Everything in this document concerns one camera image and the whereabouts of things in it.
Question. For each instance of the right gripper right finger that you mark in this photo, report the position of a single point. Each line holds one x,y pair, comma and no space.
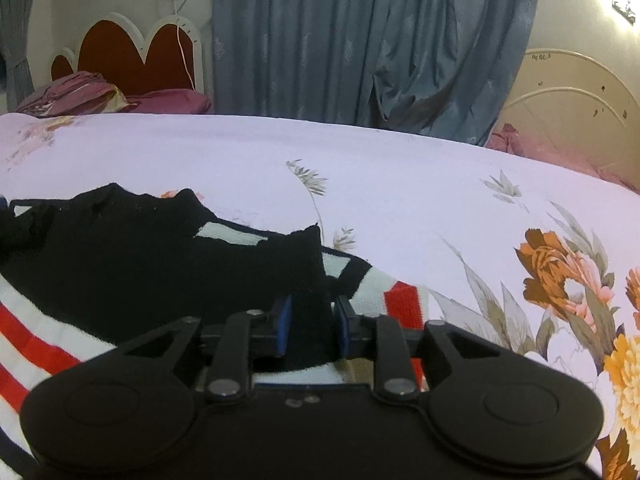
384,342

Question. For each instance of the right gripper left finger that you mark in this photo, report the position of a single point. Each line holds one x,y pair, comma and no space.
243,336

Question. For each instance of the striped knit sweater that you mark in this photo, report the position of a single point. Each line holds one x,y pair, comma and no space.
114,265

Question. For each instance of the pink floral bed sheet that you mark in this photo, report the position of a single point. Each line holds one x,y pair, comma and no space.
535,257

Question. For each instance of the red heart headboard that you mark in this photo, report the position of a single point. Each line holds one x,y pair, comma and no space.
169,56

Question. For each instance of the blue curtain centre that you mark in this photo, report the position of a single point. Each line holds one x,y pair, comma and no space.
440,68

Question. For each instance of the blue curtain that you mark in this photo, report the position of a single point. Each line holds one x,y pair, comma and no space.
15,16
440,68

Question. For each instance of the cream round headboard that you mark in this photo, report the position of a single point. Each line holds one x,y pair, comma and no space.
576,106

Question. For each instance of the blue curtain left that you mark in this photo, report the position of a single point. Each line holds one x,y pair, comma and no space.
15,16

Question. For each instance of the wall lamp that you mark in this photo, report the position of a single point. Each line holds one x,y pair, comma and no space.
625,10

